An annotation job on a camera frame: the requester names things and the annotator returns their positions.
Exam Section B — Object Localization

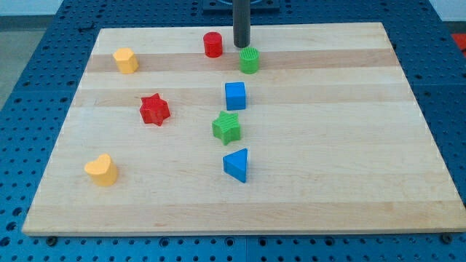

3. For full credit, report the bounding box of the blue triangle block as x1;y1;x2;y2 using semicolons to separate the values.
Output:
223;148;248;183

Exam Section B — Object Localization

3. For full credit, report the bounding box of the red cylinder block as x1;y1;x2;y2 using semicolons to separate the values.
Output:
203;31;223;58

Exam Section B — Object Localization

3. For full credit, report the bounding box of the wooden board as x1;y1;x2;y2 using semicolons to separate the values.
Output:
23;23;465;237

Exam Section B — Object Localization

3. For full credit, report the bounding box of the green star block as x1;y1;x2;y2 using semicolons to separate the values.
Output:
212;111;241;146

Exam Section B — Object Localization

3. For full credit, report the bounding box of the blue cube block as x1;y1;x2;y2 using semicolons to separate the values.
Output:
225;82;246;111

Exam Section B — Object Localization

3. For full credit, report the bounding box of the yellow heart block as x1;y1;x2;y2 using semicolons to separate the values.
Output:
84;154;119;186

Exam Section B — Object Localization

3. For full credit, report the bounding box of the yellow hexagon block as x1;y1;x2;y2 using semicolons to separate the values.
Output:
113;47;139;74

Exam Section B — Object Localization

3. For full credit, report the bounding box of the red star block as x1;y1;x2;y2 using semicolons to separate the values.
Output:
140;93;170;126

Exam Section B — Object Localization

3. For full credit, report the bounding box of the green cylinder block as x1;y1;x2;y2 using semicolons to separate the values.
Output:
240;47;260;74

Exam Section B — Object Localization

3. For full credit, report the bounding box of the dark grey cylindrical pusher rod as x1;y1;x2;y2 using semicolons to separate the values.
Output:
232;0;250;48

